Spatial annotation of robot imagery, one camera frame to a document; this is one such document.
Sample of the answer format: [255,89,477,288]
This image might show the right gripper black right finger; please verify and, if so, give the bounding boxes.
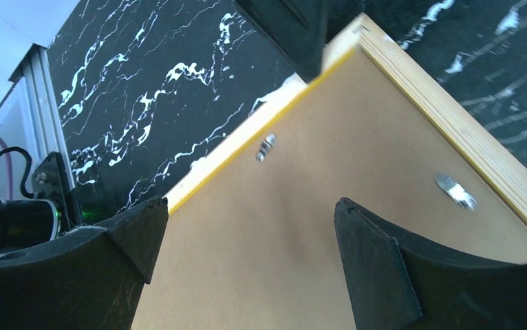
[334,197,527,329]

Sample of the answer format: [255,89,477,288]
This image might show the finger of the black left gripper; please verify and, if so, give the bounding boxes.
[233,0,328,83]

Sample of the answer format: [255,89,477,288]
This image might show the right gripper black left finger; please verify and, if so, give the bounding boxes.
[0,197,169,329]

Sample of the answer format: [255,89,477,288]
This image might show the brown cardboard backing board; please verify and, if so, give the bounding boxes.
[133,51,527,329]

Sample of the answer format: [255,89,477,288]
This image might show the yellow wooden picture frame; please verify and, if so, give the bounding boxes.
[165,14,527,226]

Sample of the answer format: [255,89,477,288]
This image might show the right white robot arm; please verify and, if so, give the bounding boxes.
[0,197,527,329]

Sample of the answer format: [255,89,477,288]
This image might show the silver frame turn clip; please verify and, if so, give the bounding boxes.
[255,133,277,162]

